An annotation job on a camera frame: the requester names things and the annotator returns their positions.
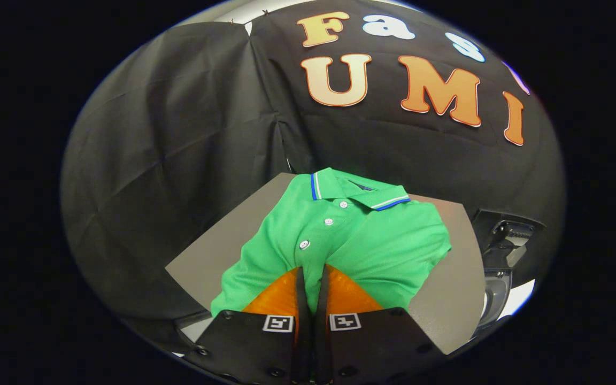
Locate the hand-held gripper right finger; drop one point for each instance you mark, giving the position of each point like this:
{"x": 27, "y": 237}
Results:
{"x": 322, "y": 321}

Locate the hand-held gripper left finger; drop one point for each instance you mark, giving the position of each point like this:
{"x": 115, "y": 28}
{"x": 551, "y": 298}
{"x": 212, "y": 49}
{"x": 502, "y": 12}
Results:
{"x": 301, "y": 321}

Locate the green polo shirt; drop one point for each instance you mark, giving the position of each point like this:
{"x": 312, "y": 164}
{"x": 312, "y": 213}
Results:
{"x": 383, "y": 240}

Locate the dark glass washing machine lid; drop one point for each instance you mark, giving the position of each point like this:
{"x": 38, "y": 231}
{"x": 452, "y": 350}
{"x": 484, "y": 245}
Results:
{"x": 506, "y": 235}

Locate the grey stand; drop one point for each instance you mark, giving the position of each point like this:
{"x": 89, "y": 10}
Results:
{"x": 222, "y": 251}

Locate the white board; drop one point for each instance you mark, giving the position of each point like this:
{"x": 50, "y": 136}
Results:
{"x": 519, "y": 297}

